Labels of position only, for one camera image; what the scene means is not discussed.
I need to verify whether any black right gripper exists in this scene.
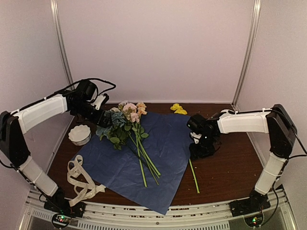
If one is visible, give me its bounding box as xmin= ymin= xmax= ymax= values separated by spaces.
xmin=189 ymin=133 xmax=217 ymax=161

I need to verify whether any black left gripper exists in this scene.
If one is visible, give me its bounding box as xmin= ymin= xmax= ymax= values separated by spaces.
xmin=72 ymin=101 xmax=113 ymax=128

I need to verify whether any blue wrapping paper sheet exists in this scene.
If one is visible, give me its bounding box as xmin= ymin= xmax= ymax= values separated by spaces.
xmin=78 ymin=112 xmax=191 ymax=215

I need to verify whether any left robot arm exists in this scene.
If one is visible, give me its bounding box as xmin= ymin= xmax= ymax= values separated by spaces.
xmin=0 ymin=78 xmax=116 ymax=213

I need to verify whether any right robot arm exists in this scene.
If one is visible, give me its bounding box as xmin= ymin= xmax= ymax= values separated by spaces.
xmin=187 ymin=104 xmax=297 ymax=212

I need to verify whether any white scalloped dish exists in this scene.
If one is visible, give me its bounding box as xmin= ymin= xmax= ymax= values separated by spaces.
xmin=68 ymin=125 xmax=91 ymax=146

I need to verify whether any white ceramic bowl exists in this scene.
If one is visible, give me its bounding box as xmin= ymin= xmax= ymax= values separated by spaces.
xmin=221 ymin=109 xmax=237 ymax=115

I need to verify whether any cream printed ribbon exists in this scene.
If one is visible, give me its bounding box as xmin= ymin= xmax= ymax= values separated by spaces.
xmin=67 ymin=155 xmax=106 ymax=207

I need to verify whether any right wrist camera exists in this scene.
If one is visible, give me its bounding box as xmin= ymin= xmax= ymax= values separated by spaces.
xmin=190 ymin=132 xmax=202 ymax=144

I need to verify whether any right aluminium corner post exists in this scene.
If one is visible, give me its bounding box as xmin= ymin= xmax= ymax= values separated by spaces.
xmin=232 ymin=0 xmax=262 ymax=109

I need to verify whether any aluminium corner post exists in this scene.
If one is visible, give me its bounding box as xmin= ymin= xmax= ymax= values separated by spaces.
xmin=50 ymin=0 xmax=73 ymax=84
xmin=232 ymin=0 xmax=262 ymax=109

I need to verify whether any front aluminium rail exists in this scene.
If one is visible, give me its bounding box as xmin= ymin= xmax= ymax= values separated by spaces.
xmin=24 ymin=186 xmax=295 ymax=230

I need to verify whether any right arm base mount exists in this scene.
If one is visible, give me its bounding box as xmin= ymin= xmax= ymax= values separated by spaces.
xmin=229 ymin=190 xmax=271 ymax=228

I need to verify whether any left aluminium corner post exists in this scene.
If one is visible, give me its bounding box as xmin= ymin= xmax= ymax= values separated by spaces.
xmin=50 ymin=0 xmax=73 ymax=84

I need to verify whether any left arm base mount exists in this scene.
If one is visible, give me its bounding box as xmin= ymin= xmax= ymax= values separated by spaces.
xmin=41 ymin=187 xmax=86 ymax=230

